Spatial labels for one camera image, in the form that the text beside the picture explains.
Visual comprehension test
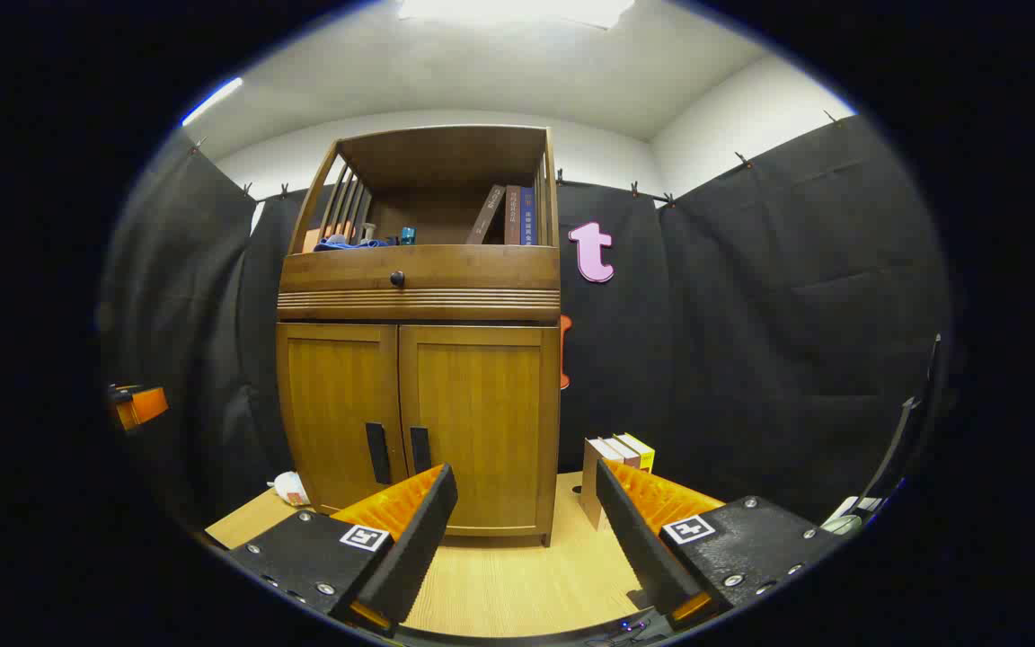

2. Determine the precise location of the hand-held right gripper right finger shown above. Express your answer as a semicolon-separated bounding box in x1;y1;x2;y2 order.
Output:
595;458;846;630

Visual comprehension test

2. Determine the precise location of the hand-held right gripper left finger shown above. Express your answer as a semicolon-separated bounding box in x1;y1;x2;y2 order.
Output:
228;463;459;634

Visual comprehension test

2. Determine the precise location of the wooden double-door shoe cabinet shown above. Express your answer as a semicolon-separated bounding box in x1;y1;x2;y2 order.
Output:
275;124;563;547

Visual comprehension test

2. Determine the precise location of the wooden cabinet drawer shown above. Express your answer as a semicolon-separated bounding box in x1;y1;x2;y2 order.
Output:
282;244;562;293

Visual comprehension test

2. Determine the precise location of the white book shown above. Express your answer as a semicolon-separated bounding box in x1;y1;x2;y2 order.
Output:
580;438;626;531

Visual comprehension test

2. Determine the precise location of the white stand base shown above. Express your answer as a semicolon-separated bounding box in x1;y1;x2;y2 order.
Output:
821;496;885;536

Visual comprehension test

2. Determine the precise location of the blue cloth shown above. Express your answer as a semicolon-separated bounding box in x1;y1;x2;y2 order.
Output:
314;235;393;252

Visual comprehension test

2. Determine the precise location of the black backdrop cloth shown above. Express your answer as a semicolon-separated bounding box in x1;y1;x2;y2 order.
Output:
100;112;954;531

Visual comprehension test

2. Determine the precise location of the black metal stand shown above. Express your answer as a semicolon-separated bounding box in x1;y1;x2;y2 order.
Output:
859;334;943;518

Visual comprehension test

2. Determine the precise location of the ceiling light panel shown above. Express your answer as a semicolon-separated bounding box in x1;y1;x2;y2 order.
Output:
396;0;637;30

